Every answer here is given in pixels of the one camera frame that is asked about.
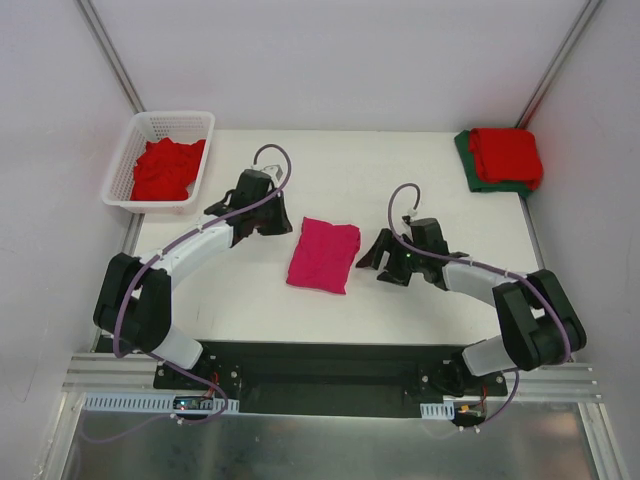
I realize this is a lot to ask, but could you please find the right white slotted cable duct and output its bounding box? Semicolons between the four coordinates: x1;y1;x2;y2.
420;401;456;421

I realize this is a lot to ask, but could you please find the white slotted cable duct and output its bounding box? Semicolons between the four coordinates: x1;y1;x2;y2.
420;401;456;421
84;393;239;415

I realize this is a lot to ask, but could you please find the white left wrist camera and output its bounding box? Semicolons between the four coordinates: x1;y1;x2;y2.
251;164;284;183

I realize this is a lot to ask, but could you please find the folded green t shirt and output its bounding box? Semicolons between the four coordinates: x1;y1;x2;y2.
454;130;533;199

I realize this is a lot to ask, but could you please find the aluminium frame rail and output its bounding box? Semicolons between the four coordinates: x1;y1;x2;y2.
62;353;157;393

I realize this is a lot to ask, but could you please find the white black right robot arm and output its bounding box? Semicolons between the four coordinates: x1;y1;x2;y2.
356;216;587;395

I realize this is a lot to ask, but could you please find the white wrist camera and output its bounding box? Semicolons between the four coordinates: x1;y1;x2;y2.
251;164;284;183
402;209;417;224

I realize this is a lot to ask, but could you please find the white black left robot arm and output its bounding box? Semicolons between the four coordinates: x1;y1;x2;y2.
93;169;292;389

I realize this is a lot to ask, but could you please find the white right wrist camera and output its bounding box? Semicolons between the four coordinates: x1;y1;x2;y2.
402;209;417;224

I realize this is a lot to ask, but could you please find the folded red t shirt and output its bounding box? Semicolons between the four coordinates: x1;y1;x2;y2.
469;128;544;190

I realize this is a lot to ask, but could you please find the pink t shirt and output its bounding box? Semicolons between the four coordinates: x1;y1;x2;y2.
286;217;361;295

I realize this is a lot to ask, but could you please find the crumpled red t shirt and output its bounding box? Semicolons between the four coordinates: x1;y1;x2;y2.
130;138;205;201

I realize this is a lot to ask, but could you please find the left white slotted cable duct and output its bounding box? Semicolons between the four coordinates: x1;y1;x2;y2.
84;393;239;415

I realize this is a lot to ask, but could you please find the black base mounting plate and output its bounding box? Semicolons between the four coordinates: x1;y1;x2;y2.
152;339;509;416

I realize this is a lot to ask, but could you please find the white plastic laundry basket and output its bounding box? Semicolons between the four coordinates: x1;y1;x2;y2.
101;110;216;215

